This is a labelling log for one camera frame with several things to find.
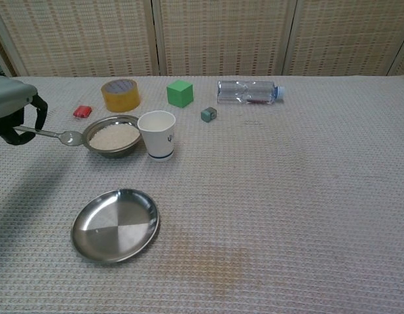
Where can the yellow tape roll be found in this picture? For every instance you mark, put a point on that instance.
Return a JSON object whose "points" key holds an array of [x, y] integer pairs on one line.
{"points": [[120, 102]]}

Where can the steel bowl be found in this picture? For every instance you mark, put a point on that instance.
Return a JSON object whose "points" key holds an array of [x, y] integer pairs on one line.
{"points": [[116, 153]]}

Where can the metal spoon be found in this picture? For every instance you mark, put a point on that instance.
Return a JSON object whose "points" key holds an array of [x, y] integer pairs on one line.
{"points": [[69, 137]]}

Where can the round steel plate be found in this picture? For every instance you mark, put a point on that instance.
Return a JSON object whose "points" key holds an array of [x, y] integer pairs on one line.
{"points": [[116, 229]]}

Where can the small red block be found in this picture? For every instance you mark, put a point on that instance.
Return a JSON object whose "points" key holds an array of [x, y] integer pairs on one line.
{"points": [[81, 112]]}

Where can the white paper cup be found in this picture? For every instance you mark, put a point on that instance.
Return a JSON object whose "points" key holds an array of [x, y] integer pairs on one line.
{"points": [[159, 144]]}

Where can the large green cube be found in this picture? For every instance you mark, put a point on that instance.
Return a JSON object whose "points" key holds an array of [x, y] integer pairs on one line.
{"points": [[178, 95]]}

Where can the white rice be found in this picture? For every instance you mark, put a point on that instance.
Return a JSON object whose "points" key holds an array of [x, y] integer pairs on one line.
{"points": [[113, 137]]}

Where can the woven bamboo screen panel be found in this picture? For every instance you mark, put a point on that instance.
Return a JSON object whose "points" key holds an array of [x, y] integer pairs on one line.
{"points": [[403, 65], [84, 36], [345, 36], [221, 36]]}

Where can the small dark green cube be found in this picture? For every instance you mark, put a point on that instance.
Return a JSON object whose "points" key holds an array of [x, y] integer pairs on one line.
{"points": [[206, 115]]}

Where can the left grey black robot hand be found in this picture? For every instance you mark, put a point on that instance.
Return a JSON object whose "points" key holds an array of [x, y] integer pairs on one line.
{"points": [[8, 98]]}

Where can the clear plastic water bottle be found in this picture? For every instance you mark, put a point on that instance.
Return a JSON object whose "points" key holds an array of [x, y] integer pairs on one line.
{"points": [[244, 92]]}

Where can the beige woven tablecloth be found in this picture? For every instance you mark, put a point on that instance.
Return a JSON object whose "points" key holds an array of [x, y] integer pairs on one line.
{"points": [[286, 196]]}

